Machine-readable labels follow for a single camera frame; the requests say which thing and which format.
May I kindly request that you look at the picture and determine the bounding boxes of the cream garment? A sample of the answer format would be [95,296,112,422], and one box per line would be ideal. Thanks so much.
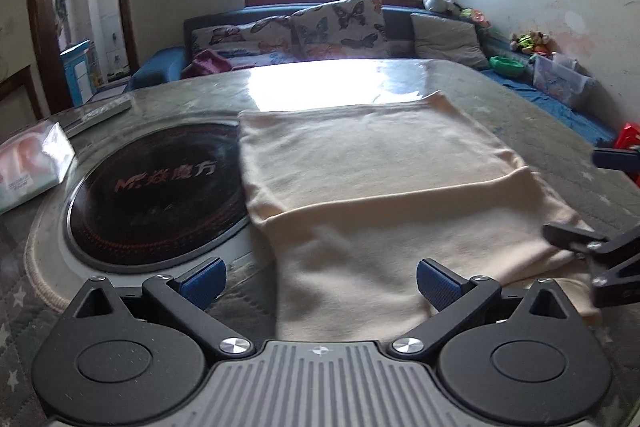
[237,90,603,344]

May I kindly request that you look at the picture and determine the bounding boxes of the brown wooden door frame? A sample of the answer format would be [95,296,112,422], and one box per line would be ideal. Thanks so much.
[25,0,141,110]

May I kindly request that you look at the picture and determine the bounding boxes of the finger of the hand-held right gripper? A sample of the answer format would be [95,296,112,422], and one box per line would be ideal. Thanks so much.
[542,222,640,309]
[591,146,640,171]

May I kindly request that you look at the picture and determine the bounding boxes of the clear plastic storage box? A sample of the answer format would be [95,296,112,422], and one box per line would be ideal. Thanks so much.
[531,53,597,112]

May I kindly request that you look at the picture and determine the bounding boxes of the pink cloth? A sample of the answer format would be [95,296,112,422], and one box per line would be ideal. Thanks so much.
[181,49,234,80]

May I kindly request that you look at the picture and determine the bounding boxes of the flat grey box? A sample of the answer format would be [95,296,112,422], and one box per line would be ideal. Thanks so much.
[64,95,134,138]

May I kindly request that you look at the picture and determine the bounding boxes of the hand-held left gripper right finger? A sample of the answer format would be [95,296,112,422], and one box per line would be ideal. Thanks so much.
[390,258,586,360]

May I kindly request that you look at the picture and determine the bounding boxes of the yellow green plush toy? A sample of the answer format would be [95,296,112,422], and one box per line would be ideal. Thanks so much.
[510,31,552,56]

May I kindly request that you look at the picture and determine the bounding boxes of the red plastic object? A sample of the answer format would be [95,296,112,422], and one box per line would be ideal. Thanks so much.
[612,122,640,185]

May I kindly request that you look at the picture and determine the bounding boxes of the round black induction cooker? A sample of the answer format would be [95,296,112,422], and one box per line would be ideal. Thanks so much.
[64,122,252,276]

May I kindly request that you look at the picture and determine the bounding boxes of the blue cardboard box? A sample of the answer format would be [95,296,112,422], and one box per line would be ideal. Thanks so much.
[60,39,97,108]

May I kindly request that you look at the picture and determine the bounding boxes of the orange green plush toy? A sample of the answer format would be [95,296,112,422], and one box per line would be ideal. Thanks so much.
[459,8,491,28]

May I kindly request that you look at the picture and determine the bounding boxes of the green bowl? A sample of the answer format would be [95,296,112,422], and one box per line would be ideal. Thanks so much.
[489,56,527,76]

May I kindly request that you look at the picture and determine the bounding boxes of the butterfly print cushion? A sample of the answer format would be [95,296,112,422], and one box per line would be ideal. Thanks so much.
[290,0,390,60]
[191,16,296,64]

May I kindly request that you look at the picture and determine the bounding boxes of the grey cushion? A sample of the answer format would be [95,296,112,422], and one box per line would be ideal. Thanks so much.
[410,13,490,70]

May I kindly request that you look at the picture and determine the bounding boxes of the white tissue pack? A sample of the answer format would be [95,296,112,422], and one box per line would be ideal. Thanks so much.
[0,122,77,215]

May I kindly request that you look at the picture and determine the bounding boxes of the blue sofa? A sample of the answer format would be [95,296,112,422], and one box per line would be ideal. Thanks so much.
[125,1,617,148]

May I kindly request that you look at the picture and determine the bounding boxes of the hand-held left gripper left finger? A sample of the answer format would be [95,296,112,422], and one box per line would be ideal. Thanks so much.
[60,257,256,360]

